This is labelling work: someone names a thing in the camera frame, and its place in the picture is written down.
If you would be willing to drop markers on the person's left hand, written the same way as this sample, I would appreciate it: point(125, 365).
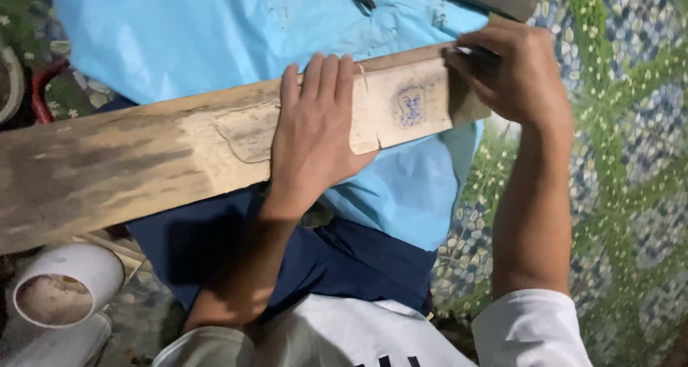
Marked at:
point(312, 146)

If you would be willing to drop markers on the person's right hand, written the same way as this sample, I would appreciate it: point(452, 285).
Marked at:
point(529, 79)

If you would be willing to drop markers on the person's right fingers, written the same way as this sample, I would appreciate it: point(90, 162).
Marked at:
point(484, 79)

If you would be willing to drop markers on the dark metal carving tool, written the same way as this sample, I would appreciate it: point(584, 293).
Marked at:
point(478, 55)

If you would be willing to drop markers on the long weathered wooden plank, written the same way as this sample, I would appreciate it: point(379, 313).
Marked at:
point(118, 162)

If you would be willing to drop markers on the pebble and grass patterned mat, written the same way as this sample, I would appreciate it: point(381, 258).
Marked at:
point(629, 157)

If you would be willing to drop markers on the person's navy blue shorts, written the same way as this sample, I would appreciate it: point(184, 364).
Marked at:
point(349, 265)

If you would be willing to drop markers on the person's white shirt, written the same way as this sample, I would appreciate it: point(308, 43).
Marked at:
point(333, 334)

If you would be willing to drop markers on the light blue plastic sheet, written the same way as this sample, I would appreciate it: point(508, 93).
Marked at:
point(188, 33)

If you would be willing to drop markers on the wide white plastic pipe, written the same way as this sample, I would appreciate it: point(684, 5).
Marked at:
point(70, 281)

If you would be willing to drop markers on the grey round rim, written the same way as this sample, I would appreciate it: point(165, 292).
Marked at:
point(16, 82)

